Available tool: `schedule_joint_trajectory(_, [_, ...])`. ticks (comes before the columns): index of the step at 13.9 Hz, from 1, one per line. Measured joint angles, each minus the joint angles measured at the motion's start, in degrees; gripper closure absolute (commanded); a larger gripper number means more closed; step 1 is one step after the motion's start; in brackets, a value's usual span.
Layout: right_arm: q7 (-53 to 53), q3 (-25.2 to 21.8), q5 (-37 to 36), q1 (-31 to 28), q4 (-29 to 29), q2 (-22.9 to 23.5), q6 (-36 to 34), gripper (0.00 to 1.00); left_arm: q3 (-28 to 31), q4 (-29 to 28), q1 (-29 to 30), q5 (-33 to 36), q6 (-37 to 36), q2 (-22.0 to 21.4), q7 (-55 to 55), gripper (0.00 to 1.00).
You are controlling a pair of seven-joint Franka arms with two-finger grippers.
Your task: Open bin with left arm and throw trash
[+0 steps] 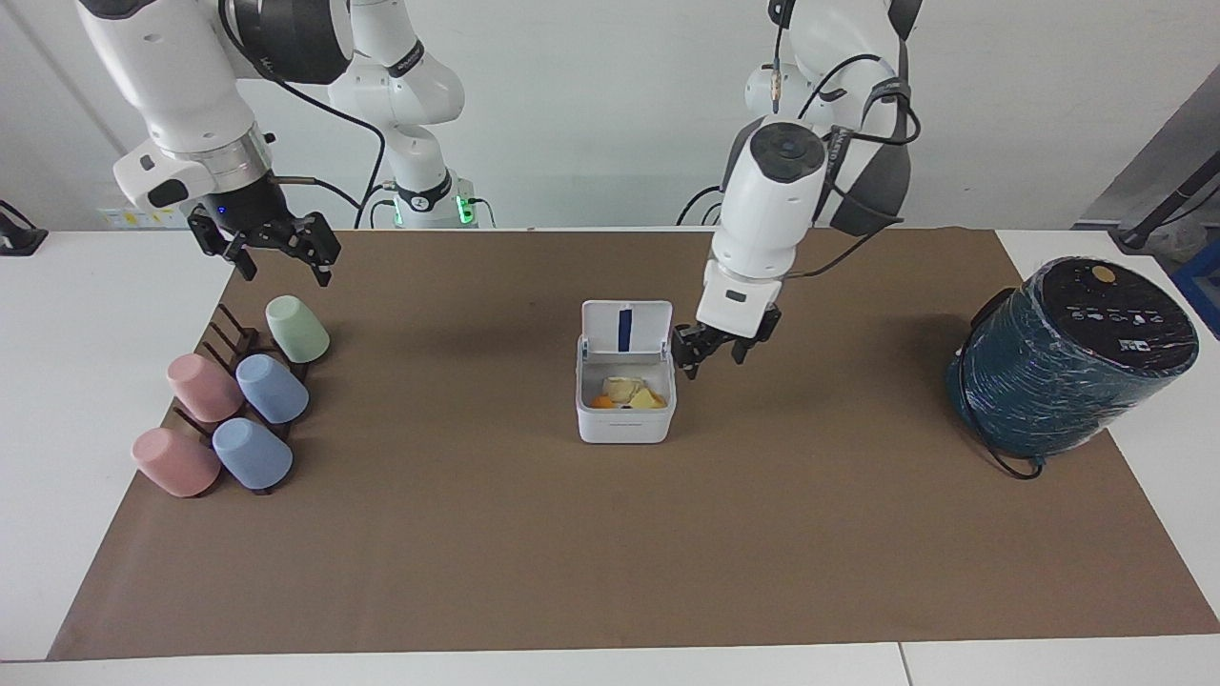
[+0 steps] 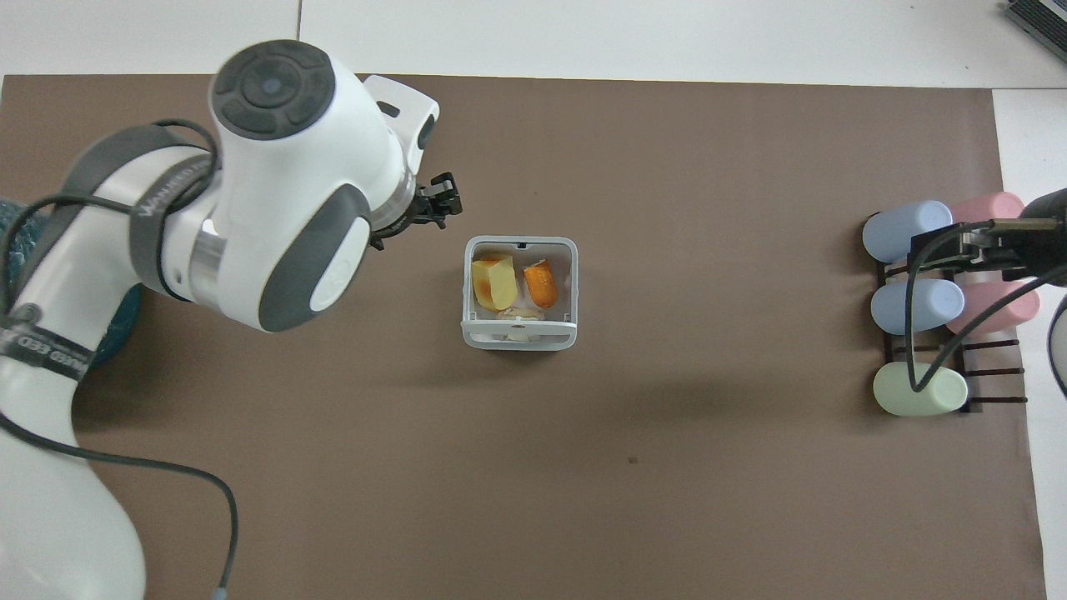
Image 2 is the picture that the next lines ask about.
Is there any light blue cup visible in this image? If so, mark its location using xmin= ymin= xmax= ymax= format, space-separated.
xmin=862 ymin=200 xmax=954 ymax=264
xmin=870 ymin=277 xmax=966 ymax=337

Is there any white plastic bin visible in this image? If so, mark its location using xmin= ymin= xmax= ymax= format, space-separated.
xmin=461 ymin=236 xmax=579 ymax=352

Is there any orange toy food piece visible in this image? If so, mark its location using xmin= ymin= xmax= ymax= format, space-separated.
xmin=523 ymin=258 xmax=559 ymax=310

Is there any light green cup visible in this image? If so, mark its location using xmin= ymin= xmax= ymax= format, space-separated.
xmin=872 ymin=360 xmax=969 ymax=418

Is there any yellow toy food piece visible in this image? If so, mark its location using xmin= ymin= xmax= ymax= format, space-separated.
xmin=472 ymin=254 xmax=518 ymax=313

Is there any teal woven mat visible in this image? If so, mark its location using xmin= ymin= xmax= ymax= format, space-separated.
xmin=0 ymin=195 xmax=144 ymax=373

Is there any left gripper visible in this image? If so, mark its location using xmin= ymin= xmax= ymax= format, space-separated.
xmin=413 ymin=172 xmax=463 ymax=232

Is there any dark brown cup rack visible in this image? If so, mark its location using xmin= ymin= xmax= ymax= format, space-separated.
xmin=875 ymin=218 xmax=1029 ymax=414

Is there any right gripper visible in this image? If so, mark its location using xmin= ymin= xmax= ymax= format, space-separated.
xmin=996 ymin=188 xmax=1067 ymax=289

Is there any grey laptop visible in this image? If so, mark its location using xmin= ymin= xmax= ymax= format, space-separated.
xmin=1004 ymin=0 xmax=1067 ymax=44

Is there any beige toy food piece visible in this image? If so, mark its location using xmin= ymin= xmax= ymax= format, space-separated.
xmin=497 ymin=306 xmax=548 ymax=343

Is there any pink cup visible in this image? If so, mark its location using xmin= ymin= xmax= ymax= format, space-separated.
xmin=949 ymin=191 xmax=1026 ymax=228
xmin=945 ymin=277 xmax=1042 ymax=337

